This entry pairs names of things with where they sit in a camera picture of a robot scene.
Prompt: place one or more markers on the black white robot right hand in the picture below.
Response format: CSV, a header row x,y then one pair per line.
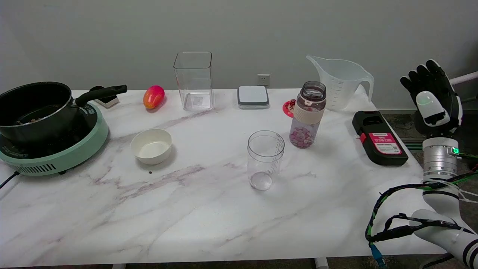
x,y
431,106

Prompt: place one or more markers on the clear bottle with pink contents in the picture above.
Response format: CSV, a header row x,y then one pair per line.
x,y
308,112

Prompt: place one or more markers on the red round bottle cap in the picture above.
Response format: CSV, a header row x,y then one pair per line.
x,y
288,108

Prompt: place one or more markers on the dark grey chair leg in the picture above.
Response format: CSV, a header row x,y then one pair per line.
x,y
470,99

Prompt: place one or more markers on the black floor vent grille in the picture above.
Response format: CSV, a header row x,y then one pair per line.
x,y
412,144

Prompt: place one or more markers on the white foam covered bar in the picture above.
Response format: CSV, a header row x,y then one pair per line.
x,y
465,77

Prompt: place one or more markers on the black box pink label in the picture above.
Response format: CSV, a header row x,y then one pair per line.
x,y
379,138

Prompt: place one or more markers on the translucent plastic measuring jug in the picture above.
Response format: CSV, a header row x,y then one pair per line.
x,y
341,84

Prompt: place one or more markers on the clear plastic measuring cup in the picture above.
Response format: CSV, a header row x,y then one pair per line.
x,y
265,160

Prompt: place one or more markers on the grey white square lid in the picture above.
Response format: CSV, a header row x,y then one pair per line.
x,y
253,96

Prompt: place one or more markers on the white table leg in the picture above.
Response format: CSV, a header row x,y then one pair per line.
x,y
119,266
321,263

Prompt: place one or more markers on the clear square plastic container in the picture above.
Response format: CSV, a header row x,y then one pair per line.
x,y
194,82

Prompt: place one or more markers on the red orange toy mango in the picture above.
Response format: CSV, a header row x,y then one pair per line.
x,y
153,96

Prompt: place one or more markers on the white ceramic bowl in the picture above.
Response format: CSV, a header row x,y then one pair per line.
x,y
151,146

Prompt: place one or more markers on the small white black block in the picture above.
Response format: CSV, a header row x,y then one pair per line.
x,y
108,101

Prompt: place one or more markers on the green induction cooker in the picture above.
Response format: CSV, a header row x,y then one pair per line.
x,y
63,155

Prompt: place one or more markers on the white wall socket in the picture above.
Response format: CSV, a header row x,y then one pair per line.
x,y
263,79

